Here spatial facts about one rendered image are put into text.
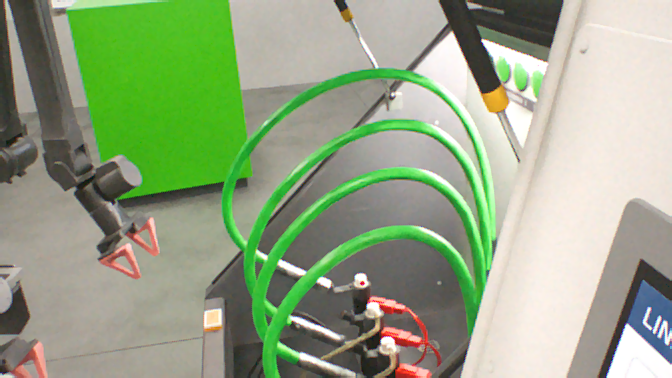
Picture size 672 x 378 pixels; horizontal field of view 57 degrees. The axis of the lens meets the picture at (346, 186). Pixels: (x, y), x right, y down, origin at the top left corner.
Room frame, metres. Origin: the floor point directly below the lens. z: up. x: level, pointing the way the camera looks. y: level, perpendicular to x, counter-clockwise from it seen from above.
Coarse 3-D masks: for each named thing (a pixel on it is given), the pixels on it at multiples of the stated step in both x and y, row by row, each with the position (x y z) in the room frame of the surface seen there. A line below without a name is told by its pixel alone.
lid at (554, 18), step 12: (468, 0) 1.16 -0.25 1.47; (480, 0) 1.07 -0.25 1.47; (492, 0) 0.98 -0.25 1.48; (504, 0) 0.91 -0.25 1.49; (516, 0) 0.85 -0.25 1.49; (528, 0) 0.80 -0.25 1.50; (540, 0) 0.75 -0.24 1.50; (552, 0) 0.71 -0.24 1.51; (492, 12) 1.08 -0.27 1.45; (504, 12) 1.04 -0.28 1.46; (516, 12) 0.98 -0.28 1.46; (528, 12) 0.91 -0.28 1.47; (540, 12) 0.85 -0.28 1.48; (552, 12) 0.79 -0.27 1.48
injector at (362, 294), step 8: (368, 280) 0.79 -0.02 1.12; (360, 288) 0.78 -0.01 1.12; (368, 288) 0.78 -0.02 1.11; (360, 296) 0.78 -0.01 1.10; (368, 296) 0.78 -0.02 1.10; (360, 304) 0.78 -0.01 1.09; (344, 312) 0.78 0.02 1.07; (360, 312) 0.78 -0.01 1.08; (344, 320) 0.78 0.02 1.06; (352, 320) 0.78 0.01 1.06; (360, 328) 0.78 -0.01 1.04; (360, 336) 0.78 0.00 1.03; (360, 360) 0.79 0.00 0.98; (368, 360) 0.78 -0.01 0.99; (368, 368) 0.78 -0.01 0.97; (368, 376) 0.78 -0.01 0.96
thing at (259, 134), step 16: (336, 80) 0.78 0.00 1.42; (352, 80) 0.78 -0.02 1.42; (416, 80) 0.80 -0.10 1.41; (432, 80) 0.80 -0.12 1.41; (304, 96) 0.77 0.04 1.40; (448, 96) 0.80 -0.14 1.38; (288, 112) 0.77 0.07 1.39; (464, 112) 0.81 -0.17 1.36; (256, 144) 0.77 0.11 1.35; (480, 144) 0.81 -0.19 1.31; (240, 160) 0.76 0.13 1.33; (480, 160) 0.81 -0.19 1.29; (224, 192) 0.76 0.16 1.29; (224, 208) 0.76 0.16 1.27; (240, 240) 0.76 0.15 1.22; (496, 240) 0.82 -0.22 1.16; (256, 256) 0.76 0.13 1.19
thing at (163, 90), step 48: (96, 0) 4.36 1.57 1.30; (144, 0) 4.05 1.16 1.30; (192, 0) 3.98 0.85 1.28; (96, 48) 3.82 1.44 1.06; (144, 48) 3.89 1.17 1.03; (192, 48) 3.97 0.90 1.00; (96, 96) 3.80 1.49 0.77; (144, 96) 3.88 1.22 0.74; (192, 96) 3.96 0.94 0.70; (240, 96) 4.04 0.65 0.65; (144, 144) 3.86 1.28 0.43; (192, 144) 3.95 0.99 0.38; (240, 144) 4.03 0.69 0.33; (144, 192) 3.85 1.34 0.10; (192, 192) 3.97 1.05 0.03
